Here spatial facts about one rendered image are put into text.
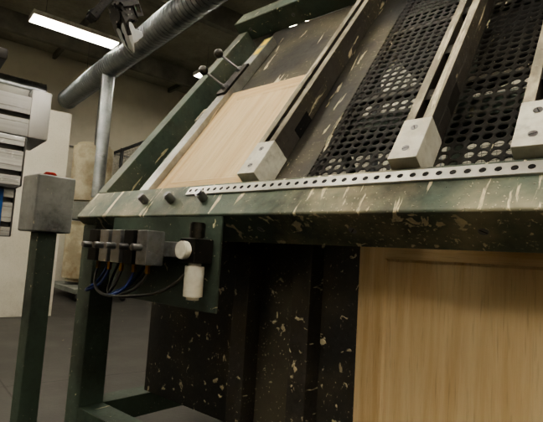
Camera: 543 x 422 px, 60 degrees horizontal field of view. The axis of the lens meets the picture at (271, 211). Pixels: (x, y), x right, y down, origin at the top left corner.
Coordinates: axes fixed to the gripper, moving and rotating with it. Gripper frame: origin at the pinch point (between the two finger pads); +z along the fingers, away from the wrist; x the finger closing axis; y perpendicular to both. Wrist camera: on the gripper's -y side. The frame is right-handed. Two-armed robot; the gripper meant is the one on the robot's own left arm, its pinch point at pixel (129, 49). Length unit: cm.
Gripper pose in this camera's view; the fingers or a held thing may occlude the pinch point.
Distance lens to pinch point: 166.1
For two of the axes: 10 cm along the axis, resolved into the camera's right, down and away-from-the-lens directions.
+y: 7.3, -3.7, 5.8
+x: -6.1, 0.3, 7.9
